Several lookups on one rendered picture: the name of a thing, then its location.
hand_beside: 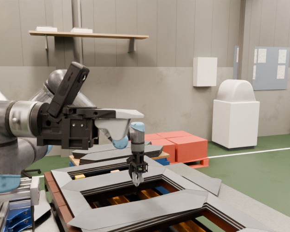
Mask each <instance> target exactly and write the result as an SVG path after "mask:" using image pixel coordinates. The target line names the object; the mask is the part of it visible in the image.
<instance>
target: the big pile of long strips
mask: <svg viewBox="0 0 290 232"><path fill-rule="evenodd" d="M162 150H163V146H162V145H152V143H151V141H146V140H145V150H144V151H145V155H146V156H147V157H149V158H153V157H158V156H159V155H160V154H161V153H162ZM71 153H73V156H74V158H75V159H80V160H79V165H85V164H91V163H96V162H104V161H110V160H116V159H121V158H127V157H130V156H132V155H133V154H132V153H131V141H129V142H128V145H127V147H125V148H124V149H121V150H119V149H117V148H115V147H114V145H113V144H105V145H96V146H93V147H92V148H88V150H75V151H73V152H71Z"/></svg>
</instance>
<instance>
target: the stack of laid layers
mask: <svg viewBox="0 0 290 232"><path fill-rule="evenodd" d="M126 166H130V164H129V163H127V162H122V163H117V164H112V165H106V166H101V167H95V168H88V169H82V170H77V171H71V172H67V173H68V175H69V176H70V177H71V176H76V175H81V174H88V173H93V172H98V171H104V170H109V169H114V168H121V167H126ZM51 175H52V177H53V179H54V181H55V183H56V185H57V187H58V189H59V191H60V193H61V195H62V197H63V199H64V201H65V203H66V205H67V207H68V209H69V211H70V213H71V215H72V217H73V218H75V216H74V214H73V212H72V210H71V208H70V207H69V205H68V203H67V201H66V199H65V197H64V195H63V193H62V191H61V189H60V187H59V185H58V183H57V181H56V179H55V177H54V176H53V174H52V172H51ZM156 180H163V181H165V182H166V183H168V184H169V185H171V186H172V187H173V188H175V189H176V190H178V191H176V192H172V193H169V194H165V195H161V196H158V197H163V196H168V195H174V194H179V193H184V192H185V193H190V194H195V195H200V196H205V197H206V200H205V202H204V204H203V206H202V207H201V208H197V209H191V210H187V211H182V212H178V213H173V214H168V215H163V216H158V217H154V218H149V219H145V220H139V221H134V222H129V223H125V224H120V225H115V226H110V227H105V228H100V229H95V230H98V231H103V232H135V231H138V230H141V229H145V228H148V227H151V226H154V225H157V224H161V223H164V222H167V221H170V220H174V219H177V218H180V217H183V216H186V215H190V214H193V213H196V212H199V211H202V210H205V209H206V210H208V211H209V212H211V213H212V214H214V215H215V216H217V217H218V218H220V219H221V220H223V221H224V222H225V223H227V224H229V225H230V226H232V227H233V228H235V229H236V230H238V231H239V230H242V229H245V228H246V227H245V226H243V225H241V224H240V223H238V222H237V221H235V220H234V219H232V218H231V217H229V216H227V215H226V214H224V213H222V212H221V211H219V210H218V209H216V208H215V207H213V206H212V205H210V204H209V203H207V199H208V193H209V192H207V191H197V190H189V189H185V188H183V187H182V186H180V185H179V184H177V183H175V182H174V181H172V180H171V179H169V178H168V177H166V176H165V175H163V174H159V175H155V176H150V177H146V178H144V182H140V184H143V183H147V182H152V181H156ZM129 186H134V183H133V182H132V180H131V181H126V182H122V183H117V184H113V185H108V186H103V187H98V188H93V189H89V190H84V191H80V193H81V194H82V196H83V197H85V196H89V195H93V194H98V193H102V192H106V191H112V190H116V189H120V188H124V187H129ZM154 198H156V197H154ZM84 199H85V198H84ZM85 200H86V199H85ZM86 202H87V201H86ZM87 203H88V202H87ZM88 205H89V204H88ZM89 206H90V205H89ZM90 208H91V207H90Z"/></svg>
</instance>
